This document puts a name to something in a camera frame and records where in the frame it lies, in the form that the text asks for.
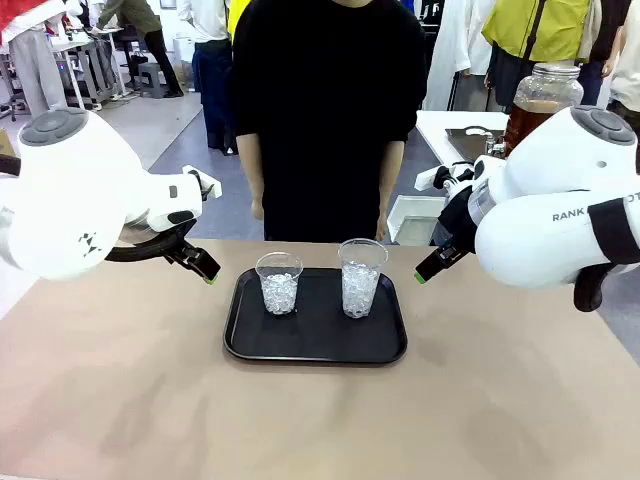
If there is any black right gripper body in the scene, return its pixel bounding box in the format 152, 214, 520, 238
437, 185, 480, 252

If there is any tall clear iced cup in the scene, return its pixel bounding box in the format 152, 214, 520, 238
337, 238, 389, 320

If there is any short clear iced cup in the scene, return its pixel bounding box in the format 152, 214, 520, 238
255, 251, 305, 316

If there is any glass tea dispenser jar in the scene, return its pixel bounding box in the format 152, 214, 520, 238
487, 62, 585, 160

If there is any person's right forearm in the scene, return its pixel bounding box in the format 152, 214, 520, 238
235, 133, 266, 201

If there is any person's left forearm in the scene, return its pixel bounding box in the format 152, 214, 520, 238
377, 139, 406, 219

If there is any white plastic bin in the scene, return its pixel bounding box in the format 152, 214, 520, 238
387, 193, 449, 247

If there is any black plastic serving tray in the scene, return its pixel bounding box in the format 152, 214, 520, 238
223, 267, 409, 366

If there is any person's black shirt torso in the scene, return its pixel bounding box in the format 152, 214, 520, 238
230, 0, 429, 244

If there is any hanging white coat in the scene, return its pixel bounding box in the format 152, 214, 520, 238
423, 0, 496, 112

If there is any mannequin with navy skirt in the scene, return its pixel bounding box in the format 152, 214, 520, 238
177, 0, 239, 155

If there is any grey step stool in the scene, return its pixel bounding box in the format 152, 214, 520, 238
137, 62, 169, 99

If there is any mannequin in yellow-green vest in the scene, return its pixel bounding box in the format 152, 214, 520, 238
482, 0, 601, 114

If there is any person in white shirt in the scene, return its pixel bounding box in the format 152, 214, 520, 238
607, 0, 640, 132

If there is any brown cardboard box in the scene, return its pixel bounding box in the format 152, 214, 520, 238
0, 128, 21, 160

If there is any grey work desk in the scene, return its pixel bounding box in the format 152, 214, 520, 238
49, 27, 127, 110

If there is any person in olive jacket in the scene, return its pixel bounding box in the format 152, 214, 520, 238
97, 0, 185, 99

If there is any mannequin with yellow scarf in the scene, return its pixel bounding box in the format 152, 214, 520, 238
227, 0, 247, 44

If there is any person in grey trousers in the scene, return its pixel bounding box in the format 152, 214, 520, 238
0, 0, 66, 119

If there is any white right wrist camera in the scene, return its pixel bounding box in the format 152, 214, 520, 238
414, 154, 506, 201

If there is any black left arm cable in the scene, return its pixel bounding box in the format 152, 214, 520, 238
104, 219, 197, 264

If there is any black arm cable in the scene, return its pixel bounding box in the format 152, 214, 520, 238
573, 262, 617, 314
104, 219, 197, 264

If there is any black tray with handles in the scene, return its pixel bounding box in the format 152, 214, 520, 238
444, 127, 509, 164

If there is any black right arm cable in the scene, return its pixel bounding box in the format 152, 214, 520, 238
573, 262, 617, 314

